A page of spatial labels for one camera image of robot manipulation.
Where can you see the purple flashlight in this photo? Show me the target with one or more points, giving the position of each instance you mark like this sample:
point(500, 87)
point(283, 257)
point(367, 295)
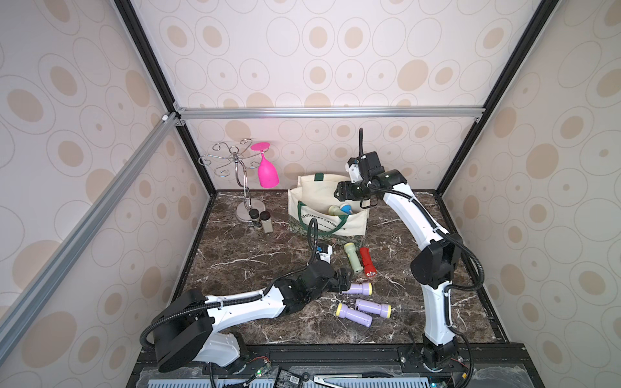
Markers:
point(365, 289)
point(382, 310)
point(345, 312)

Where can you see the dark small bottle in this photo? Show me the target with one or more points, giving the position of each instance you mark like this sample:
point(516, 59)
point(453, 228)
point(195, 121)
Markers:
point(254, 214)

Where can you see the chrome wine glass rack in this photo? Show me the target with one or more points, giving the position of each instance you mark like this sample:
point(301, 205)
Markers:
point(236, 160)

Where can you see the small red flashlight right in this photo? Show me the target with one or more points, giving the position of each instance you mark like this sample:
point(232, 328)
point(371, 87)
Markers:
point(367, 262)

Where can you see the aluminium rail left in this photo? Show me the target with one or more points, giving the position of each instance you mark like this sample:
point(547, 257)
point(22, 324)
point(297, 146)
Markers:
point(40, 290)

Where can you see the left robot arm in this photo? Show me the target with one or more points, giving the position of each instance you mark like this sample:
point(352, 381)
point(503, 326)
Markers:
point(191, 327)

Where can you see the purple flashlight bottom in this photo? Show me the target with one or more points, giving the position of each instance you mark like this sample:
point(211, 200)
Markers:
point(345, 312)

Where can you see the horizontal aluminium rail back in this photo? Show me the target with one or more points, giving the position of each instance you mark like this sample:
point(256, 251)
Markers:
point(332, 112)

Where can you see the cream canvas tote bag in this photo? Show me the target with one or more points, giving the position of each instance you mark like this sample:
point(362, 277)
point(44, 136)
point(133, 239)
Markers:
point(312, 197)

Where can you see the pink plastic wine glass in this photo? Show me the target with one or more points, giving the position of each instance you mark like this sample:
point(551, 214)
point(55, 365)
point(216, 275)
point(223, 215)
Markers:
point(266, 171)

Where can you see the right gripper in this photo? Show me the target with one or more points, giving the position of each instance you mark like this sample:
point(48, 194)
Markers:
point(344, 191)

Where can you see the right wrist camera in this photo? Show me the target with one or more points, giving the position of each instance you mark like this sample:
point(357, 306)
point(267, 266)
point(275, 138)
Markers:
point(354, 170)

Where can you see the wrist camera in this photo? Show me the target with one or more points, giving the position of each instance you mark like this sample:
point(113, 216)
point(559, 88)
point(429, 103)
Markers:
point(354, 170)
point(324, 252)

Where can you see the green flashlight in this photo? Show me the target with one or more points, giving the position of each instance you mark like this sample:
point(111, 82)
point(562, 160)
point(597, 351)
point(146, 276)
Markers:
point(334, 210)
point(351, 252)

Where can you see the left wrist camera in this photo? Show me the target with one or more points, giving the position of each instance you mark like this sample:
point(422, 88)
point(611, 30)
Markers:
point(324, 252)

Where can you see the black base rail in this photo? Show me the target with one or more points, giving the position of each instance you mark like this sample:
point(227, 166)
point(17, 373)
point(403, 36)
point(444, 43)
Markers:
point(349, 365)

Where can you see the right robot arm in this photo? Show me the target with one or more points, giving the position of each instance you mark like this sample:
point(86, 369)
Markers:
point(440, 251)

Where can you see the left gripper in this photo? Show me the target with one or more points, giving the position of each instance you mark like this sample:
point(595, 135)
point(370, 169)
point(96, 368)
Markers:
point(339, 285)

